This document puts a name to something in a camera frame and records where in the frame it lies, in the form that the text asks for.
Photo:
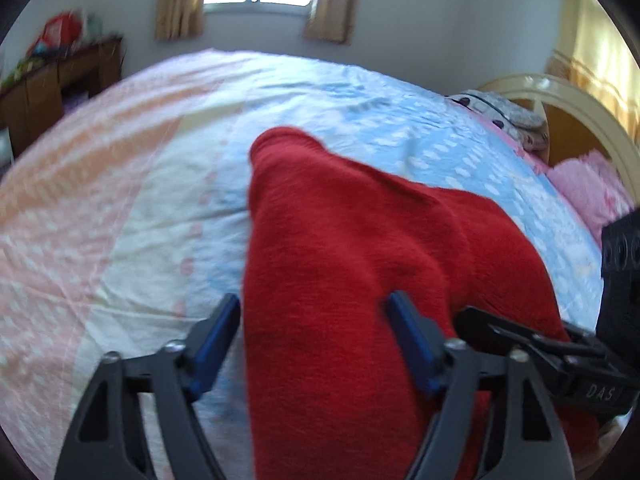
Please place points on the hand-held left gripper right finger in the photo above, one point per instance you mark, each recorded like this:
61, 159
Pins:
412, 340

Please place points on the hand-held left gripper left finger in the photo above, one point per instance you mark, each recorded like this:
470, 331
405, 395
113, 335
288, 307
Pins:
215, 345

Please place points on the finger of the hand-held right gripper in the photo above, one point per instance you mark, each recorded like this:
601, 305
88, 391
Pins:
540, 347

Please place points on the red knitted sweater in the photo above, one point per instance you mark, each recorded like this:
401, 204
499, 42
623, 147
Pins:
350, 270

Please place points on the pink fluffy blanket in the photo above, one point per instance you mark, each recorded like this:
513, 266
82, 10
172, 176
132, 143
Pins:
590, 190

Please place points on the cream bed headboard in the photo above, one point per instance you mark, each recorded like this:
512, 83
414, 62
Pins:
585, 110

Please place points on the pink and blue bed sheet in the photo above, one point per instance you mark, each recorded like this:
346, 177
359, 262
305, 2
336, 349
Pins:
125, 185

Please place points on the folded printed blanket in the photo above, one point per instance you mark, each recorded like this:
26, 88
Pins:
505, 115

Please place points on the yellow patterned curtain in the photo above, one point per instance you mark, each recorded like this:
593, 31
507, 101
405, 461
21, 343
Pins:
600, 55

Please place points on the brown wooden desk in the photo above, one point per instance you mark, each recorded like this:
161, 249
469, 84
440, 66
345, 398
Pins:
45, 95

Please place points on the bunch of bananas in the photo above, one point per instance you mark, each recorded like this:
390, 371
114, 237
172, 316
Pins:
17, 70

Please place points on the beige curtain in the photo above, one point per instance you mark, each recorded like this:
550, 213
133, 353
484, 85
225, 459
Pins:
180, 0
335, 5

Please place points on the red bag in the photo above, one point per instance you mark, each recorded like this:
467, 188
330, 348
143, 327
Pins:
60, 32

